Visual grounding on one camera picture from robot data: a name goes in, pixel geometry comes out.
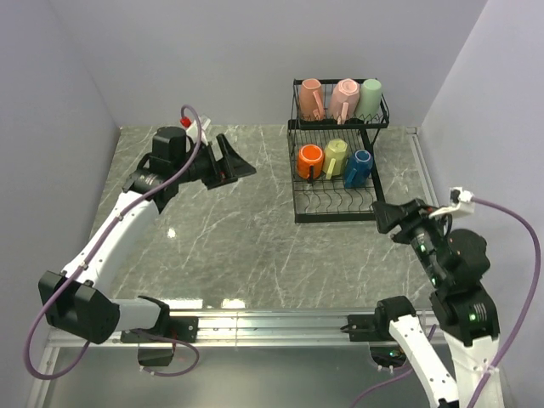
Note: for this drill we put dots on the pink faceted mug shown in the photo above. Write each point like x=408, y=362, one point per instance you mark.
x=344, y=99

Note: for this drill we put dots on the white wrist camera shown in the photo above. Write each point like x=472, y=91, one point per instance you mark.
x=461, y=204
x=191, y=128

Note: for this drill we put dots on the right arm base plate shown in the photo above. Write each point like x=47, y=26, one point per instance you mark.
x=366, y=328

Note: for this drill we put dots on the salmon flower mug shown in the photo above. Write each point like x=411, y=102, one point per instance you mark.
x=311, y=100

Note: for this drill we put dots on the black wire dish rack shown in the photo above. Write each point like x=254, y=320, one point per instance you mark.
x=331, y=136

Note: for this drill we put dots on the pale green cup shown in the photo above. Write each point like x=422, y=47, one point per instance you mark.
x=370, y=99

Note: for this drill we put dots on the aluminium front rail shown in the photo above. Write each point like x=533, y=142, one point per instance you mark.
x=245, y=328

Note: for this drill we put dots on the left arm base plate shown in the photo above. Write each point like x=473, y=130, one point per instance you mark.
x=182, y=328

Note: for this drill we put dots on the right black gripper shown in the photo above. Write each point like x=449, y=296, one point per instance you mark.
x=387, y=214

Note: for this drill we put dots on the yellow faceted mug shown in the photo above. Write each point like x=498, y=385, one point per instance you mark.
x=336, y=153

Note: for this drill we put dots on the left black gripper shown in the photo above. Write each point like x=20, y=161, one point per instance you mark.
x=235, y=166

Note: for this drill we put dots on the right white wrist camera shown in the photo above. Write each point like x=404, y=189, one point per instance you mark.
x=461, y=204

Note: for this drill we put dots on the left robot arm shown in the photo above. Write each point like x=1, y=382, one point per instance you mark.
x=75, y=299

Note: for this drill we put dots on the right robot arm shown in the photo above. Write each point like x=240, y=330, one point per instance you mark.
x=469, y=320

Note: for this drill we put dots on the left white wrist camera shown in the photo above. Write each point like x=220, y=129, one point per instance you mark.
x=191, y=128

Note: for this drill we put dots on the blue faceted mug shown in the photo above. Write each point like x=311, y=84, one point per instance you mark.
x=358, y=169

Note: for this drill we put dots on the orange mug black handle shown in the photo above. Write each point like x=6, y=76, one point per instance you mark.
x=310, y=161

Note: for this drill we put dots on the aluminium side rail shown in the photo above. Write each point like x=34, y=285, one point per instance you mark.
x=421, y=165

